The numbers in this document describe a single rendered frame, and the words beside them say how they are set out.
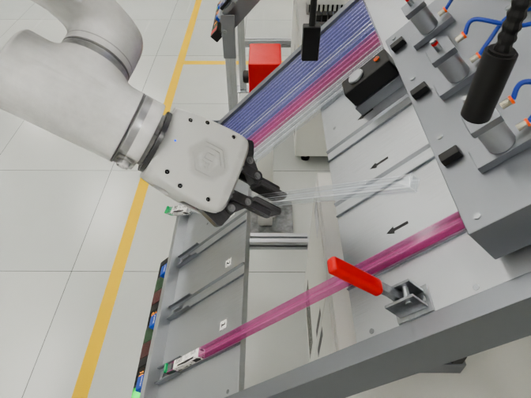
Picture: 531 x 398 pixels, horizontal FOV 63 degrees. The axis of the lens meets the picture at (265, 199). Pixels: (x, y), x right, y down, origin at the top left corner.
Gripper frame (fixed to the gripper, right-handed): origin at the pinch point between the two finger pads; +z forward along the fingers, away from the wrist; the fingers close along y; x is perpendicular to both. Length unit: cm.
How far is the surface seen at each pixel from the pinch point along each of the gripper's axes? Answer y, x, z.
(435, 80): 14.2, -17.8, 6.5
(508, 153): 2.8, -27.3, 6.9
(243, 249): -3.7, 15.3, 5.8
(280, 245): 16, 75, 42
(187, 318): -16.4, 22.9, 3.7
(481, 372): -8, 7, 55
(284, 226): 34, 111, 59
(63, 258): -9, 145, -14
